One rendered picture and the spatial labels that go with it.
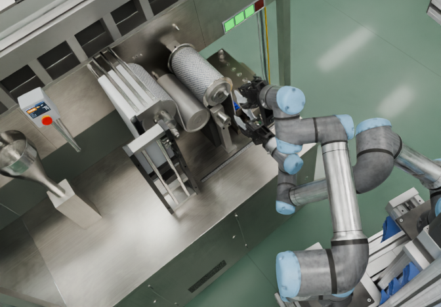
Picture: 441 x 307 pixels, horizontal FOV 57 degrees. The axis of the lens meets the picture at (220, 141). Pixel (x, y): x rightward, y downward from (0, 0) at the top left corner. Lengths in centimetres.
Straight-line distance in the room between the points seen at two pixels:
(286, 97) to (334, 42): 239
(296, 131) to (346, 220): 28
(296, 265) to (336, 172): 27
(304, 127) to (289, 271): 40
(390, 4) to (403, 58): 58
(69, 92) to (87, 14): 33
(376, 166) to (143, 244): 99
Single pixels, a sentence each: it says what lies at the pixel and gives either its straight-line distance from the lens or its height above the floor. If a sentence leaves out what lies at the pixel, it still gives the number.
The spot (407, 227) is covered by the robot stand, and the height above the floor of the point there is 82.
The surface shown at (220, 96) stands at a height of 125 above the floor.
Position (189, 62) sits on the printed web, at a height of 131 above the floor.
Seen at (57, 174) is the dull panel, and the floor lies 99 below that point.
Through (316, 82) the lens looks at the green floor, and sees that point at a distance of 323.
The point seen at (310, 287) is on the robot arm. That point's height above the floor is 144.
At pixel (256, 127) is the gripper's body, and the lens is 164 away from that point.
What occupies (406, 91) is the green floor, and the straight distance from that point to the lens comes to 327.
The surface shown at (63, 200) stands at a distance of 171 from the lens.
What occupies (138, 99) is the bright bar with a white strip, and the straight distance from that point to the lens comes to 145.
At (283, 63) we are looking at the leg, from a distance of 285.
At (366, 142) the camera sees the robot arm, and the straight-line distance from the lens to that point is 143.
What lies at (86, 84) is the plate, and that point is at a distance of 171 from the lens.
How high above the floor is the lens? 255
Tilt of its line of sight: 59 degrees down
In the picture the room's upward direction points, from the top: 17 degrees counter-clockwise
